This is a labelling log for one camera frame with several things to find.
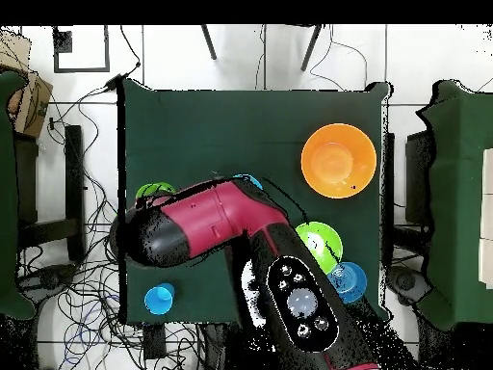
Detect green cup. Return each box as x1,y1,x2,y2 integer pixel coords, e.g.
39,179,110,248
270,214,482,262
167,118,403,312
135,181,177,200

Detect small cyan bowl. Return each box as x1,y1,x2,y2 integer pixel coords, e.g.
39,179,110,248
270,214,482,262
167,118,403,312
232,173,264,191

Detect large green bowl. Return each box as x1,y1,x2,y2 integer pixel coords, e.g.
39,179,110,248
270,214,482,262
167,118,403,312
295,221,345,276

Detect blue cup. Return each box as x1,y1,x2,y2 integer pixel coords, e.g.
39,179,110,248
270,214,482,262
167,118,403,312
143,282,176,316

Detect dark green tablecloth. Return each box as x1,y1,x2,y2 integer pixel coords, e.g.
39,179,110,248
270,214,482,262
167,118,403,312
117,78,394,325

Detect black power adapter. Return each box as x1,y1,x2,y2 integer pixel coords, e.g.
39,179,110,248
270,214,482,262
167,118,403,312
104,73,123,93

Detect grey base with black knob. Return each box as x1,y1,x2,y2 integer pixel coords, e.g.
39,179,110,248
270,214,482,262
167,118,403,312
16,263,78,294

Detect black power strip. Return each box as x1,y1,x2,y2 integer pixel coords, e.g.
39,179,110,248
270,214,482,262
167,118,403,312
143,323,168,359

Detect green-clothed side table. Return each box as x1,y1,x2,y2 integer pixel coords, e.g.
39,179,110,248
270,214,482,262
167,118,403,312
0,70,38,321
415,79,493,332

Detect cardboard box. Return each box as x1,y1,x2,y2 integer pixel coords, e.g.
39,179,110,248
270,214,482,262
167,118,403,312
0,30,54,140

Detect black stand leg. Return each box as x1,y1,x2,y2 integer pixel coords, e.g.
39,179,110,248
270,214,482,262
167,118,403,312
199,24,218,61
299,24,324,72

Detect large orange bowl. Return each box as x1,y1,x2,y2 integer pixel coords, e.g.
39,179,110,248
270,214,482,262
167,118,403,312
300,122,377,199

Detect large blue bowl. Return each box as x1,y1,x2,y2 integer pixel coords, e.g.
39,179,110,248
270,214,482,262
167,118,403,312
326,261,368,304

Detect grey floor base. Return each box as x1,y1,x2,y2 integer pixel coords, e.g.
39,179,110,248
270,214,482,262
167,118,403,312
386,265,432,307

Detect white boxes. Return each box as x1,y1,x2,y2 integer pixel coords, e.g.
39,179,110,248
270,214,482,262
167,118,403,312
478,147,493,290

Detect tangled black floor cables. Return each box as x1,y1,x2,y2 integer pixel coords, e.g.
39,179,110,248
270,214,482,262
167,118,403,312
16,88,201,370

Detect black square floor frame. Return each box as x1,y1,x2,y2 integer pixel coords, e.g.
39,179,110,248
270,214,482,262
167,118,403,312
52,25,111,73

